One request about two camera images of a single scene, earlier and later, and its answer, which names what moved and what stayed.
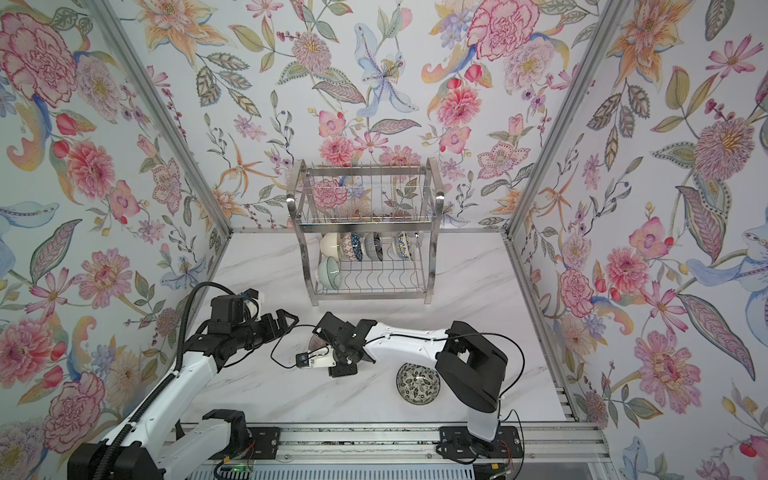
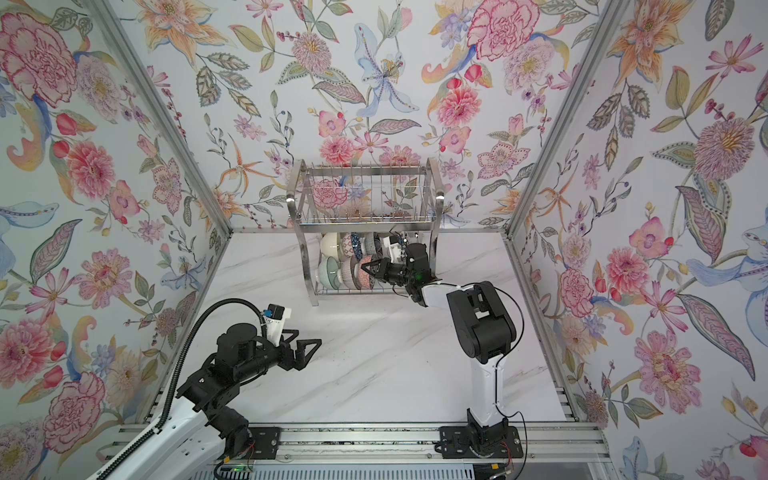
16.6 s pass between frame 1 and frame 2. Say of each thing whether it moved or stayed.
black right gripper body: moved
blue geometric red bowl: stayed
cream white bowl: stayed
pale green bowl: stayed
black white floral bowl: moved
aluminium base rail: stayed
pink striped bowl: moved
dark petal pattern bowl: stayed
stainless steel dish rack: stayed
